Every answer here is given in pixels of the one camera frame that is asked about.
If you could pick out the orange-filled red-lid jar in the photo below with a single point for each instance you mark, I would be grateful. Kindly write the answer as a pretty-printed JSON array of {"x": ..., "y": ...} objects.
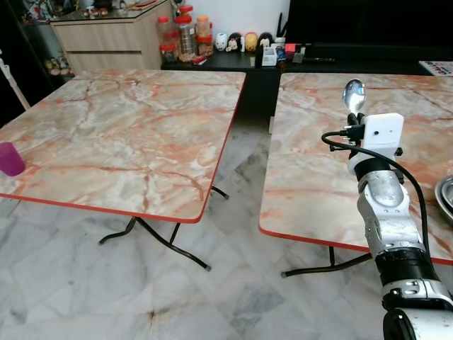
[{"x": 204, "y": 35}]

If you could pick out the tall red-lid plastic jar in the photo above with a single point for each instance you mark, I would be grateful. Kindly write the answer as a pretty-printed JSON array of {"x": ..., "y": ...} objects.
[{"x": 185, "y": 39}]

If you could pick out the black television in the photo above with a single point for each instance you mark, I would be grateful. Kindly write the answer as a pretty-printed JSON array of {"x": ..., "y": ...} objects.
[{"x": 368, "y": 21}]

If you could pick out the white desk organiser box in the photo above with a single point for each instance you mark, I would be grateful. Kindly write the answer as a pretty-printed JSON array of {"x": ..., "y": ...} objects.
[{"x": 269, "y": 57}]

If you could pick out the black round figurine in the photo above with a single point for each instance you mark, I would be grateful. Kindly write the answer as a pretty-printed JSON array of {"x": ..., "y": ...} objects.
[{"x": 265, "y": 41}]

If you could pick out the light wooden cabinet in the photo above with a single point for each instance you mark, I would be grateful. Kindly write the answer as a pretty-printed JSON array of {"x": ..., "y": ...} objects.
[{"x": 106, "y": 39}]

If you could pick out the purple plastic cup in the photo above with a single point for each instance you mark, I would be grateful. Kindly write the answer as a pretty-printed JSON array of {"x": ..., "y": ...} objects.
[{"x": 10, "y": 159}]

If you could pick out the white chair frame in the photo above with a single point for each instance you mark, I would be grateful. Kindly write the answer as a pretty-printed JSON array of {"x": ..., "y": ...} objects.
[{"x": 14, "y": 81}]

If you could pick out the black and white figurine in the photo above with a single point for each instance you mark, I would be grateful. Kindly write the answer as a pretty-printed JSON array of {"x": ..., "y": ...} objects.
[{"x": 236, "y": 43}]

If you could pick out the printed magazine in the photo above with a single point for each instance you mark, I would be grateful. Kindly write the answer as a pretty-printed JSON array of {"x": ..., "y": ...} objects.
[{"x": 439, "y": 69}]

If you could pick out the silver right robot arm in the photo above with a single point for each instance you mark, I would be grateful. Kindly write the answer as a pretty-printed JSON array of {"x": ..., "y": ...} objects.
[{"x": 389, "y": 219}]

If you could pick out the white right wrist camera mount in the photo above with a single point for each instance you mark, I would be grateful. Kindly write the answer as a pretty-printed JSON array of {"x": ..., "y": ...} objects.
[{"x": 383, "y": 132}]

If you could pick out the small red-lid jar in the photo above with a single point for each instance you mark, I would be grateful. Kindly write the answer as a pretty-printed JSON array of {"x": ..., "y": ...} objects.
[{"x": 168, "y": 53}]

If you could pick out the stainless steel bowl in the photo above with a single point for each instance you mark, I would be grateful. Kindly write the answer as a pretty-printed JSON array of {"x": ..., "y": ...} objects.
[{"x": 446, "y": 202}]

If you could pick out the silver metal spoon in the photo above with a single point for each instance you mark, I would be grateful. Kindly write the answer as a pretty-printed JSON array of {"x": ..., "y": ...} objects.
[{"x": 354, "y": 94}]

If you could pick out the small red box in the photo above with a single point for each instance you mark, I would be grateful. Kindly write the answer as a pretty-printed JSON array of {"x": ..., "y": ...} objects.
[{"x": 291, "y": 48}]

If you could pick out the marble folding table red edge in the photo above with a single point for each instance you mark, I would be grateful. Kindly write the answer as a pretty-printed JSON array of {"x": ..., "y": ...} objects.
[
  {"x": 120, "y": 134},
  {"x": 318, "y": 163}
]

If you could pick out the black tv console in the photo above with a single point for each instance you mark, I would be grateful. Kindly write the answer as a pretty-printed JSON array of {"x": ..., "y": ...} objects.
[{"x": 255, "y": 81}]

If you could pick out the white round figurine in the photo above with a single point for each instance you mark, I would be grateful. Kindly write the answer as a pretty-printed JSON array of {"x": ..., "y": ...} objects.
[{"x": 221, "y": 42}]

